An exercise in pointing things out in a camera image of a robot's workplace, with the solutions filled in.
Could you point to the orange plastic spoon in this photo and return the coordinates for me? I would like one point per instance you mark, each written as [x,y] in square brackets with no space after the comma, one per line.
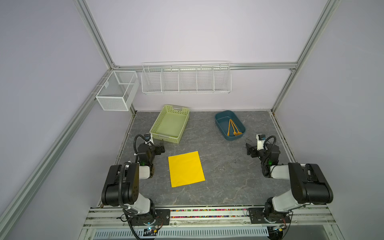
[239,133]

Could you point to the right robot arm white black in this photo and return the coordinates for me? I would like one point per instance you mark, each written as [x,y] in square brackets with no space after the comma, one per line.
[308,185]

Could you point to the green perforated plastic basket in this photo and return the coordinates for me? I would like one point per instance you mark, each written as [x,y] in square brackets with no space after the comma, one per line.
[170,124]

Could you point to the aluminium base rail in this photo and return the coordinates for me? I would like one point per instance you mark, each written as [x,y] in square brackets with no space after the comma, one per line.
[214,223]

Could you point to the yellow paper napkin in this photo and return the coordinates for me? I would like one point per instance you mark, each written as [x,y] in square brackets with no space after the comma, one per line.
[186,169]

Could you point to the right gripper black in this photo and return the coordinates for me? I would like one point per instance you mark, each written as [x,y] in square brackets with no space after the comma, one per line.
[252,150]

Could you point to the white wire shelf rack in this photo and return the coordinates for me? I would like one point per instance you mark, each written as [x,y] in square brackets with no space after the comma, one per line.
[186,77]

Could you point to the orange plastic knife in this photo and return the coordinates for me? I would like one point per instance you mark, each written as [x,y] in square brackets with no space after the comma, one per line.
[229,127]

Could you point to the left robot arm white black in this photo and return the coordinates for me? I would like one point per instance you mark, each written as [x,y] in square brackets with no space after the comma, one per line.
[121,188]

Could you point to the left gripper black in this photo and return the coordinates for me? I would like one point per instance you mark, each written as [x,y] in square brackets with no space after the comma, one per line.
[159,149]

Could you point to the orange plastic fork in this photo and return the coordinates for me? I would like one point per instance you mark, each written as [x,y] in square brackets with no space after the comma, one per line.
[234,127]

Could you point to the dark teal plastic bin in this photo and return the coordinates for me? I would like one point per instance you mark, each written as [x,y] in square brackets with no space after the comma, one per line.
[222,120]

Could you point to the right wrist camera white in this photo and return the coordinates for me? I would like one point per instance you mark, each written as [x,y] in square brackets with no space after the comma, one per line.
[260,141]

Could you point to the white mesh wall basket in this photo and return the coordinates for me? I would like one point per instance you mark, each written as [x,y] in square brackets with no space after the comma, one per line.
[118,91]

